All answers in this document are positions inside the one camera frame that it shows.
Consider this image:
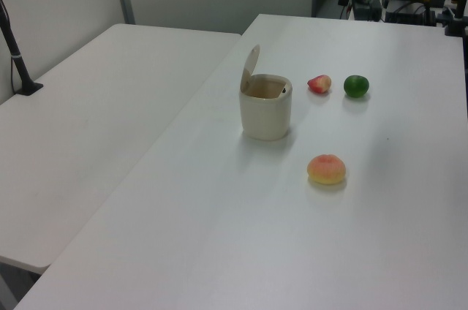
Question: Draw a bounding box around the cream garbage bin lid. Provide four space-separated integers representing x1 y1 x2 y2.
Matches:
241 44 261 91

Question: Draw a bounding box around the cream plastic garbage bin body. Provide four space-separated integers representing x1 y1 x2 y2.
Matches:
238 73 293 141

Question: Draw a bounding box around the orange yellow toy peach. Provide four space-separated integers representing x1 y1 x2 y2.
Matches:
306 154 347 184

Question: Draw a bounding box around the red toy strawberry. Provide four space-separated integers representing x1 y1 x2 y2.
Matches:
306 75 333 96

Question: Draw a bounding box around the green toy lime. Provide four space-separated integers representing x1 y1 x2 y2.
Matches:
343 75 370 99

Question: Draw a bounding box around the black tripod clamp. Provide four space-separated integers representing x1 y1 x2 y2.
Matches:
443 0 468 37

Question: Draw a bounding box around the black camera stand pole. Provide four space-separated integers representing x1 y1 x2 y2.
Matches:
0 0 44 97

